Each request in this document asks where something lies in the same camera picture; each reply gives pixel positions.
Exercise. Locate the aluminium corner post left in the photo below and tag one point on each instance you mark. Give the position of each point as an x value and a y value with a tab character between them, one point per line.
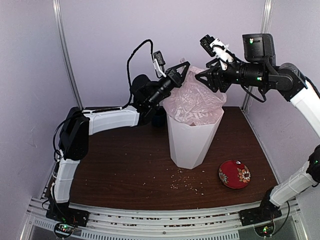
65	52

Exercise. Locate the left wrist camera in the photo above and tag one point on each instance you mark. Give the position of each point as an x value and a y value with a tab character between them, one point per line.
159	64

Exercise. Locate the dark blue enamel mug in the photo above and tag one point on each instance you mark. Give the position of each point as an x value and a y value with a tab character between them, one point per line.
159	120

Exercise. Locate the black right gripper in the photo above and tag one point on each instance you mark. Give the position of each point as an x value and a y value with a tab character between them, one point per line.
209	74

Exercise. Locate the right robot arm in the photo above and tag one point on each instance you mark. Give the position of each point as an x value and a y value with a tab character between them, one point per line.
301	93

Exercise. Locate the aluminium corner post right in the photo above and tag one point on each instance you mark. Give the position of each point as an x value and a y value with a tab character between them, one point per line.
265	29

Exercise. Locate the base circuit board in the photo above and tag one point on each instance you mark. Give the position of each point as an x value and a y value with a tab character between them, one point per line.
265	230
63	230

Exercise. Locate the left base circuit board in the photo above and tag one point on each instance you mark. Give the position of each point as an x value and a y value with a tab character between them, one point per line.
63	230

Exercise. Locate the right base circuit board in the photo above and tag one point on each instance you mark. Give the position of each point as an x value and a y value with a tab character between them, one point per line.
265	230

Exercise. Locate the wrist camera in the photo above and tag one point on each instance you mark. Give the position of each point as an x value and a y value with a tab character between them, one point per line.
217	50
159	64

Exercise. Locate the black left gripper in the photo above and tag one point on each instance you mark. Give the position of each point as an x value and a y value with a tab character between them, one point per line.
172	73

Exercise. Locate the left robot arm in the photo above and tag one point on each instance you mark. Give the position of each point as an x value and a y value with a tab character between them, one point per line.
79	125

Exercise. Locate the translucent pink plastic bag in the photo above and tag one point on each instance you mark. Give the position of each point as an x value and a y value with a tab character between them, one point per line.
193	103

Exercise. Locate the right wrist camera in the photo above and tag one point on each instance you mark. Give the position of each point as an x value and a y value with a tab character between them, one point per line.
217	50

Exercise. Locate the aluminium corner post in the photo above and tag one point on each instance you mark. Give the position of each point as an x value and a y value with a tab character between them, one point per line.
265	29
65	52

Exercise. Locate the white faceted trash bin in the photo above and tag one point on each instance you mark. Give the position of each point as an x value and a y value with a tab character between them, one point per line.
188	145

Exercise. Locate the aluminium front rail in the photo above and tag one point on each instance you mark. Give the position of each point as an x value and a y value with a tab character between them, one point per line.
219	223

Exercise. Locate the red floral plate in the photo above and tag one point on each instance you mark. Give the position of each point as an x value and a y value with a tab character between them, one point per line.
234	174

